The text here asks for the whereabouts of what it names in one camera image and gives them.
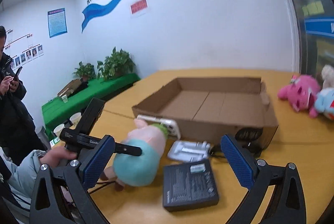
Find operator left hand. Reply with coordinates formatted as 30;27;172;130
40;147;77;167

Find pig plush teal shirt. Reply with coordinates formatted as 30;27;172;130
100;119;169;192

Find pink plush toy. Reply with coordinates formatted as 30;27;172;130
277;75;321;118

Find black product box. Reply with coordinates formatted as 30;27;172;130
162;159;220;212

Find person in black jacket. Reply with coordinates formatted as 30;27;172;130
1;26;46;165

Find large potted green plant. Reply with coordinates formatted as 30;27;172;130
97;47;135;80

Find brown cardboard box tray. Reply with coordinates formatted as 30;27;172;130
132;77;278;149

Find white phone case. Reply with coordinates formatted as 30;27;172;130
137;114;181;140

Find operator grey sleeve forearm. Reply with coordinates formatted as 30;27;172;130
2;150;46;198

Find black cable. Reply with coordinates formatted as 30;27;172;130
87;179;117;195

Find red wall notice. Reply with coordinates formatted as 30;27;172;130
130;0;148;15

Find white paper cup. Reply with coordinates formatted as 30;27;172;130
53;123;65;137
70;112;82;127

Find cream plush toy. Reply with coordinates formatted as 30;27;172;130
321;65;334;89

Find small potted green plant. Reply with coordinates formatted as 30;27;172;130
73;61;96;81

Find black smartphone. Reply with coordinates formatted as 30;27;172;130
14;66;23;81

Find light blue plush toy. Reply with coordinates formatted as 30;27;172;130
314;88;334;120

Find grey folding phone stand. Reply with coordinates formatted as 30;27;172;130
168;140;211;162

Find green cloth side table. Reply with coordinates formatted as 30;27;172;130
42;73;140;139

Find black sunglasses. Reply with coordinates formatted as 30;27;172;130
208;141;263;158

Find small cardboard box on table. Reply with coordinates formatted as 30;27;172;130
57;79;82;97

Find blue wall poster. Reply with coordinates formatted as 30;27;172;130
48;8;67;38

